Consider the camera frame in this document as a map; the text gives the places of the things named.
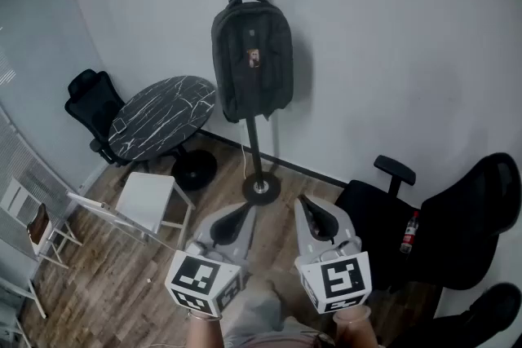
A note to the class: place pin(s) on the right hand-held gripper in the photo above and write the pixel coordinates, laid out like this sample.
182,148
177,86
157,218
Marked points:
338,281

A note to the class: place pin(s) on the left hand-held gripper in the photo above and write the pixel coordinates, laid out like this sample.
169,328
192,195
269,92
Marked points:
191,277

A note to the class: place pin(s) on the black coat stand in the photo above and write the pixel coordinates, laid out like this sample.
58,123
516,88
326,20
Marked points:
255,151

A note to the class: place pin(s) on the dark grey backpack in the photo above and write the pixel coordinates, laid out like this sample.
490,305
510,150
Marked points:
253,85

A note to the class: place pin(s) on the person's left forearm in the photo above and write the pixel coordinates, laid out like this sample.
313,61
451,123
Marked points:
204,334

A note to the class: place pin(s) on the person's right forearm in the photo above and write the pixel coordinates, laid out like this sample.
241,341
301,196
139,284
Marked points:
355,334

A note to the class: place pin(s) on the white shelf rack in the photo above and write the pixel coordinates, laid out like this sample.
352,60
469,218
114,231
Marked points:
16,199

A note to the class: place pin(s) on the person's legs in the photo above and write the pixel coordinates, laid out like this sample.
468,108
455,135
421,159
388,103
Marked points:
255,305

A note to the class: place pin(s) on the plastic bottle with red label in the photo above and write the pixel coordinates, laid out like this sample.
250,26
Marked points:
409,234

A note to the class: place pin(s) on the white folding chair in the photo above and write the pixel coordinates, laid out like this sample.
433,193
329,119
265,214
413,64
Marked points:
144,199

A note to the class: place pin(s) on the person's top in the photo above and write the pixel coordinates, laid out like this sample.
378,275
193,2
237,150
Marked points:
277,342

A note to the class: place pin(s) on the black marble round table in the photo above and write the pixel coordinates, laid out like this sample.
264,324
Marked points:
163,114

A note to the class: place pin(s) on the black padded office chair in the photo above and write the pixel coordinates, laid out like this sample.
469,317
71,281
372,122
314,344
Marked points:
456,224

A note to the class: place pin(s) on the black mesh office chair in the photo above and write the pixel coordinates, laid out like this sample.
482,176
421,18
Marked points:
91,106

